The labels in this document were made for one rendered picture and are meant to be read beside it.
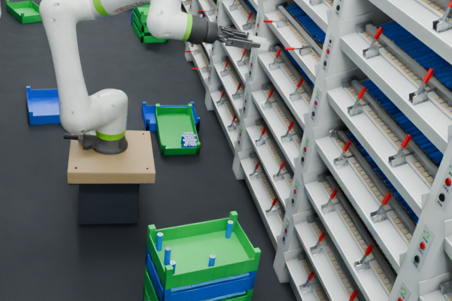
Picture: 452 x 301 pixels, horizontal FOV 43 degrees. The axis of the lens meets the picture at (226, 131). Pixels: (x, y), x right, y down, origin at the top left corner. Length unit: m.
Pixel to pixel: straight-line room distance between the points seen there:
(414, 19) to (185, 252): 0.97
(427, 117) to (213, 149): 1.82
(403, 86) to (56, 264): 1.50
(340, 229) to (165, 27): 0.86
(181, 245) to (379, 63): 0.83
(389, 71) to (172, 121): 1.77
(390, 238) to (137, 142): 1.25
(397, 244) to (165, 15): 0.99
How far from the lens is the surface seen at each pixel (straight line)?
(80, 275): 2.35
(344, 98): 1.85
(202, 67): 3.69
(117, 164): 2.34
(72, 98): 2.21
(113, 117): 2.31
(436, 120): 1.43
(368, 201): 1.73
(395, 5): 1.56
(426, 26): 1.45
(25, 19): 4.55
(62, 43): 2.18
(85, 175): 2.30
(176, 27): 1.90
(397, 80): 1.58
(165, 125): 3.14
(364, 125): 1.72
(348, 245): 1.86
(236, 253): 1.88
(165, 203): 2.68
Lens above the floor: 1.67
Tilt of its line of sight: 31 degrees down
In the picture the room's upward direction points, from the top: 8 degrees clockwise
